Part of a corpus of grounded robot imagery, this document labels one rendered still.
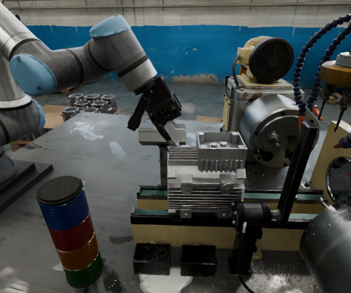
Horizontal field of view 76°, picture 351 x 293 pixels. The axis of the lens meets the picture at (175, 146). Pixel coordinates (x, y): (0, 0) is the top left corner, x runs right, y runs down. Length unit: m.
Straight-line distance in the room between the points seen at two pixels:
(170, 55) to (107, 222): 5.70
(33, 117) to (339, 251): 1.12
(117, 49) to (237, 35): 5.59
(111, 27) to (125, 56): 0.07
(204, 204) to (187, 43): 5.73
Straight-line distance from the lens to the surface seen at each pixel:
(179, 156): 0.61
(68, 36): 7.48
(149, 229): 0.73
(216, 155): 0.58
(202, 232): 0.72
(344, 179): 0.81
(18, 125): 1.14
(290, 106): 0.89
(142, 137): 0.81
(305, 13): 6.29
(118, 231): 0.84
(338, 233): 0.49
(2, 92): 1.12
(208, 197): 0.60
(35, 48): 0.62
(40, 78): 0.57
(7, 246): 0.94
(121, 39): 0.58
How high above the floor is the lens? 1.42
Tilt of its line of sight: 29 degrees down
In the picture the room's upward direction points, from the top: straight up
